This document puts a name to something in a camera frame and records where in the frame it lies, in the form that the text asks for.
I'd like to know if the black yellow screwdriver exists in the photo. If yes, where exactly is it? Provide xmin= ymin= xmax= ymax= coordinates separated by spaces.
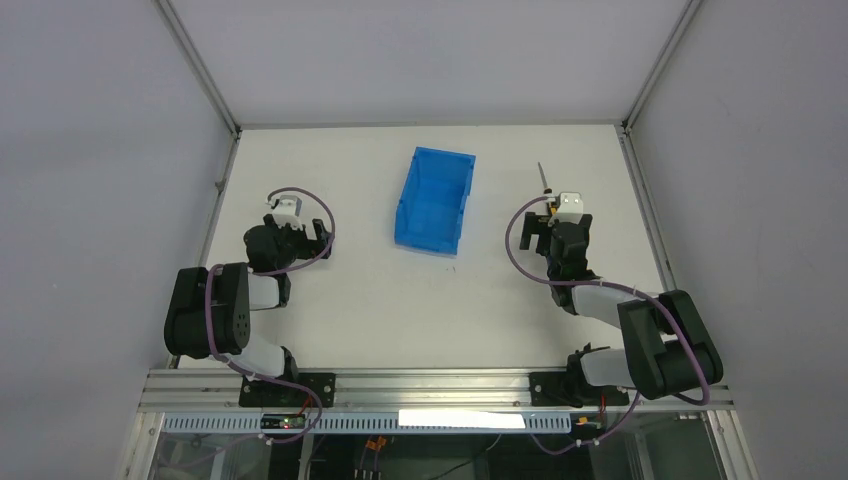
xmin=537 ymin=162 xmax=555 ymax=215

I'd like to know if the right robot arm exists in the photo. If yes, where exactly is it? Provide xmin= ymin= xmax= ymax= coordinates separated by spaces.
xmin=519 ymin=212 xmax=723 ymax=406

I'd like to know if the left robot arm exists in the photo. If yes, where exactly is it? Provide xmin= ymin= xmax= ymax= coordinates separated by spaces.
xmin=163 ymin=214 xmax=331 ymax=383

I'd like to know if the blue plastic bin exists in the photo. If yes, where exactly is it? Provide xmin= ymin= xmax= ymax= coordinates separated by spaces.
xmin=394 ymin=146 xmax=476 ymax=256

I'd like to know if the green circuit board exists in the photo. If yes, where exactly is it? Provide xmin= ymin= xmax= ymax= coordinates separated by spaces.
xmin=260 ymin=414 xmax=308 ymax=431

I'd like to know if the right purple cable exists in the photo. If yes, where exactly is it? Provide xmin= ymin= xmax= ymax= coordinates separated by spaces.
xmin=505 ymin=195 xmax=711 ymax=407

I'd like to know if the purple cable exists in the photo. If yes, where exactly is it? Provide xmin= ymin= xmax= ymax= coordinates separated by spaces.
xmin=205 ymin=186 xmax=337 ymax=372
xmin=505 ymin=195 xmax=711 ymax=407

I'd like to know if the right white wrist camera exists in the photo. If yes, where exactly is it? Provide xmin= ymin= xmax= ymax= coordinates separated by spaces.
xmin=552 ymin=192 xmax=584 ymax=224

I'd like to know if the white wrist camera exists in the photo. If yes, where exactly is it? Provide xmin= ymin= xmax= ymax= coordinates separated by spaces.
xmin=271 ymin=195 xmax=303 ymax=231
xmin=552 ymin=192 xmax=584 ymax=224

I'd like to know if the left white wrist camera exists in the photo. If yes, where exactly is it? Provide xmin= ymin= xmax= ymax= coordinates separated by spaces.
xmin=271 ymin=195 xmax=303 ymax=231

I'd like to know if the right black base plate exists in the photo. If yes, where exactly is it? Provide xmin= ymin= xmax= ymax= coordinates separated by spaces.
xmin=528 ymin=370 xmax=630 ymax=408

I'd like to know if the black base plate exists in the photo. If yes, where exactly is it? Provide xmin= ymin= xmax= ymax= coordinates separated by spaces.
xmin=528 ymin=370 xmax=630 ymax=408
xmin=238 ymin=372 xmax=337 ymax=408

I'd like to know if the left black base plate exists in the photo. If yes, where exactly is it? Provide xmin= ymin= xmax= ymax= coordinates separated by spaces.
xmin=238 ymin=372 xmax=337 ymax=408

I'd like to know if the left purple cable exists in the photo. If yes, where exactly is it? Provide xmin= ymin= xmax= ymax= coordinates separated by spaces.
xmin=205 ymin=186 xmax=337 ymax=372

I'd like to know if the aluminium front rail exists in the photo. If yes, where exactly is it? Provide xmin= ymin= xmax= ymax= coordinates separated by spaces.
xmin=137 ymin=368 xmax=735 ymax=415

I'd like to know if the white slotted cable duct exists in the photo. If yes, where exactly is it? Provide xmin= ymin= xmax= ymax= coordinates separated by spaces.
xmin=162 ymin=409 xmax=572 ymax=435

